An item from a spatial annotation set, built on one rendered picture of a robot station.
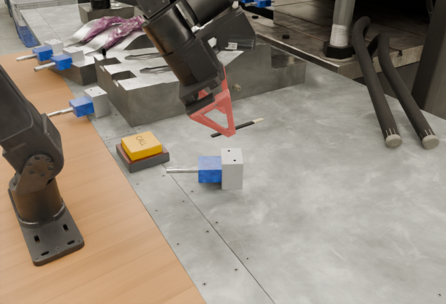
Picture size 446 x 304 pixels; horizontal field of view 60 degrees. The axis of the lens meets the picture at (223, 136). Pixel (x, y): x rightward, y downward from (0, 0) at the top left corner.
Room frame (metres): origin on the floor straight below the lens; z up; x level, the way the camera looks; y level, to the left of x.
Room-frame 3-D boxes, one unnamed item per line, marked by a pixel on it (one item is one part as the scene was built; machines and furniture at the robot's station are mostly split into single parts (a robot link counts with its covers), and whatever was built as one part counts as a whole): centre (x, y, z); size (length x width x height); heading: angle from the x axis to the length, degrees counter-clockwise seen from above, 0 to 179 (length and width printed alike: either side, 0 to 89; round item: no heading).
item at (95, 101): (0.79, 0.33, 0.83); 0.13 x 0.05 x 0.05; 129
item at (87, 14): (1.67, 0.48, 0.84); 0.20 x 0.15 x 0.07; 121
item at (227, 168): (0.55, 0.03, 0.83); 0.13 x 0.05 x 0.05; 93
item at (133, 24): (1.24, 0.31, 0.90); 0.26 x 0.18 x 0.08; 138
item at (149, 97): (0.99, 0.05, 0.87); 0.50 x 0.26 x 0.14; 121
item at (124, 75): (0.83, 0.23, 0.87); 0.05 x 0.05 x 0.04; 31
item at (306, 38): (1.95, -0.40, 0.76); 1.30 x 0.84 x 0.07; 31
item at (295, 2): (1.87, -0.35, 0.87); 0.50 x 0.27 x 0.17; 121
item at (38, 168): (0.47, 0.28, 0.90); 0.09 x 0.06 x 0.06; 23
